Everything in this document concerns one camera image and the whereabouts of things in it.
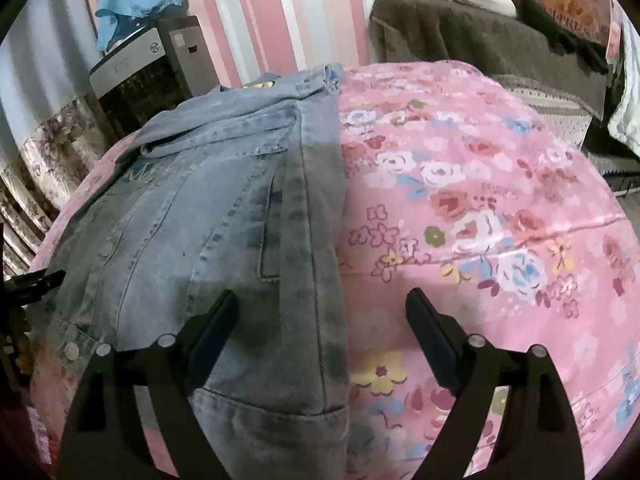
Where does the white quilt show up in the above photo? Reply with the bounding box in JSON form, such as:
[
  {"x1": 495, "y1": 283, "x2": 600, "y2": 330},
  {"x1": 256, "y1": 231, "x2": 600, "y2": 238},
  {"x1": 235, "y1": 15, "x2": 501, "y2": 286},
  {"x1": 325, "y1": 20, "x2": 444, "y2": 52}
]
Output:
[{"x1": 607, "y1": 7, "x2": 640, "y2": 156}]

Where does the striped floral curtain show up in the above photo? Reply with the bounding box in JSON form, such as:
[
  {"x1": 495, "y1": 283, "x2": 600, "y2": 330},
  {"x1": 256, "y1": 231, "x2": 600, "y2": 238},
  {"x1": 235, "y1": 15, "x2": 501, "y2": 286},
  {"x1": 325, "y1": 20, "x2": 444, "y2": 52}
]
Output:
[{"x1": 0, "y1": 0, "x2": 108, "y2": 281}]

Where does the beige dotted sofa cover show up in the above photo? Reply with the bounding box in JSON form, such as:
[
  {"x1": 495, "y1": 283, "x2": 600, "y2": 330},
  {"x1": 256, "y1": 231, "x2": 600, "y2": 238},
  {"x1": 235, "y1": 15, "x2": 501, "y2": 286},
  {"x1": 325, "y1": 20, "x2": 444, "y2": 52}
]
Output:
[{"x1": 492, "y1": 74, "x2": 591, "y2": 148}]

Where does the pink floral bedsheet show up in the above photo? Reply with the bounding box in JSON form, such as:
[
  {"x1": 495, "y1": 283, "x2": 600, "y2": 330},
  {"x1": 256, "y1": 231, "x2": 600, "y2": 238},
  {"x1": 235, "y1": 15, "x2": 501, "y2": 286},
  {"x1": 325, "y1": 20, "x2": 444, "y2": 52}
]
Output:
[{"x1": 20, "y1": 57, "x2": 640, "y2": 480}]

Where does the grey water dispenser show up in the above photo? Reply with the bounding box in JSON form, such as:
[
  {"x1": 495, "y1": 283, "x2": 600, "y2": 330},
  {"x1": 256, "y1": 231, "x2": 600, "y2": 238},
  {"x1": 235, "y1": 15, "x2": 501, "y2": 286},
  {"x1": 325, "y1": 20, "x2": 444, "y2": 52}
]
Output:
[{"x1": 89, "y1": 15, "x2": 221, "y2": 143}]

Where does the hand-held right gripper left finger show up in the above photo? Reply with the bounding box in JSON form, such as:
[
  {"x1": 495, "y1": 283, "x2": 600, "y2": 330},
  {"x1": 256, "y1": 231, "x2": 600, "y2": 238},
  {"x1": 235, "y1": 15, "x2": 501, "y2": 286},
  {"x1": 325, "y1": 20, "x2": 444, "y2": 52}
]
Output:
[{"x1": 59, "y1": 289, "x2": 240, "y2": 480}]

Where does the dark stool with lace cover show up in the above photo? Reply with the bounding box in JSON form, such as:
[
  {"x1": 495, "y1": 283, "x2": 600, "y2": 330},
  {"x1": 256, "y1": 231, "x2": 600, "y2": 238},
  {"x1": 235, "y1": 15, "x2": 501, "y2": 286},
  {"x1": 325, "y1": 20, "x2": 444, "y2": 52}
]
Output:
[{"x1": 585, "y1": 145, "x2": 640, "y2": 196}]

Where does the brown covered sofa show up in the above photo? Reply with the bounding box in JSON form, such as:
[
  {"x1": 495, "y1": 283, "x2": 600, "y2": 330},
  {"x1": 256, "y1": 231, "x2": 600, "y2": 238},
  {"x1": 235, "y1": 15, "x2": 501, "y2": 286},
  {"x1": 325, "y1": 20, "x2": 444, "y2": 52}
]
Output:
[{"x1": 369, "y1": 0, "x2": 608, "y2": 121}]

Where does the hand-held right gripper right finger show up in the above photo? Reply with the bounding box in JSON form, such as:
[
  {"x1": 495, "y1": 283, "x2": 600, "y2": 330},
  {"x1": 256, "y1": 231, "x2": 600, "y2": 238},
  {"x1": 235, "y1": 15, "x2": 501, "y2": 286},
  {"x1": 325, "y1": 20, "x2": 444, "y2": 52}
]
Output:
[{"x1": 405, "y1": 287, "x2": 586, "y2": 480}]

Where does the black garment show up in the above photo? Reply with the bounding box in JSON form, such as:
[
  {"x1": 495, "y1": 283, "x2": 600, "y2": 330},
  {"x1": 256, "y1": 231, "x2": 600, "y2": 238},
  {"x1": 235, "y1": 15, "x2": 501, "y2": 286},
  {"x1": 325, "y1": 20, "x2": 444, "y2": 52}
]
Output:
[{"x1": 502, "y1": 0, "x2": 611, "y2": 73}]

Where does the blue denim jacket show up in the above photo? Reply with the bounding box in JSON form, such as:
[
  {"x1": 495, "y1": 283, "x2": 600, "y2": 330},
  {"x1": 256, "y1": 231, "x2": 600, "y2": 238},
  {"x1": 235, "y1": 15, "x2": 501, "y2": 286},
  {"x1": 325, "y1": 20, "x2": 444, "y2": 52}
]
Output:
[{"x1": 25, "y1": 62, "x2": 351, "y2": 480}]

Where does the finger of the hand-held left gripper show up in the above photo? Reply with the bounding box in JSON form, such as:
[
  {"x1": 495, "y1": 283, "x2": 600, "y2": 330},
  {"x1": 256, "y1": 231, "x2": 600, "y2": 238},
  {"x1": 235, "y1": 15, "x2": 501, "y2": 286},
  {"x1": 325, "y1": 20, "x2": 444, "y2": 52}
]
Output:
[{"x1": 0, "y1": 269, "x2": 67, "y2": 307}]

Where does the floral paper bag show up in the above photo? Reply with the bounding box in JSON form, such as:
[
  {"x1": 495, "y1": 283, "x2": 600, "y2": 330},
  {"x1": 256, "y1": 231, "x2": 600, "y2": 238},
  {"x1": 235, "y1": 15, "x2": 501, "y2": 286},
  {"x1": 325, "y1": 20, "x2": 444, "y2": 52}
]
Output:
[{"x1": 515, "y1": 0, "x2": 626, "y2": 53}]

